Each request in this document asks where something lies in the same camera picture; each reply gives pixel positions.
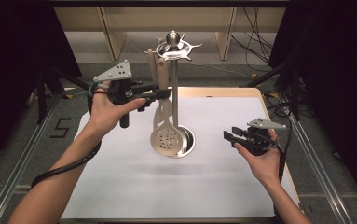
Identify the thin white floor cable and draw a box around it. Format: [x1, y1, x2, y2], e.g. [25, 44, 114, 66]
[179, 62, 252, 79]

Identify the black metal stand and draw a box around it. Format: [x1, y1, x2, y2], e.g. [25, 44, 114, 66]
[35, 66, 96, 125]
[240, 62, 301, 120]

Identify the person's left hand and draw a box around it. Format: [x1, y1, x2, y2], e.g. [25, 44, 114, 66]
[87, 82, 147, 138]

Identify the beige skimmer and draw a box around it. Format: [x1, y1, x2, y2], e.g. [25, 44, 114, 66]
[150, 57, 185, 158]

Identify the black curtain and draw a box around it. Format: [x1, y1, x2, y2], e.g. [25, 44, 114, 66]
[0, 0, 84, 175]
[268, 0, 357, 213]

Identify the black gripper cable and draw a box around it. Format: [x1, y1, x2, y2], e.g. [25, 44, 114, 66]
[272, 130, 292, 218]
[31, 92, 103, 189]

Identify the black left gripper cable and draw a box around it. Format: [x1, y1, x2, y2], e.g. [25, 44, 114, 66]
[31, 92, 103, 189]

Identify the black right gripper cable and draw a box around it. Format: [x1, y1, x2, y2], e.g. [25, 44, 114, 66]
[272, 130, 292, 218]

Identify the aluminium floor rail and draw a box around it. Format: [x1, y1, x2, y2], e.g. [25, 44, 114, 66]
[287, 115, 354, 224]
[0, 92, 62, 224]

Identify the light wooden shelf unit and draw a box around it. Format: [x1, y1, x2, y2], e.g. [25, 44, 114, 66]
[54, 6, 287, 62]

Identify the person's right hand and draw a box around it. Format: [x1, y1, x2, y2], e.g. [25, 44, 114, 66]
[234, 130, 282, 187]

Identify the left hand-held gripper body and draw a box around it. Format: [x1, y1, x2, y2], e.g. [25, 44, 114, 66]
[92, 60, 133, 129]

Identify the white table sheet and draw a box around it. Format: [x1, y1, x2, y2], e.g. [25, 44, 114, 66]
[61, 96, 300, 220]

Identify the bundle of black floor cables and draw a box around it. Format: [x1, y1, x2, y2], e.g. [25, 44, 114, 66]
[230, 7, 280, 74]

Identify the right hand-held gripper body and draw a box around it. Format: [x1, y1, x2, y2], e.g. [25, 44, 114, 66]
[240, 117, 288, 157]

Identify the steel utensil rack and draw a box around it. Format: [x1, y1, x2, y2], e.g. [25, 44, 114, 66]
[144, 30, 204, 159]

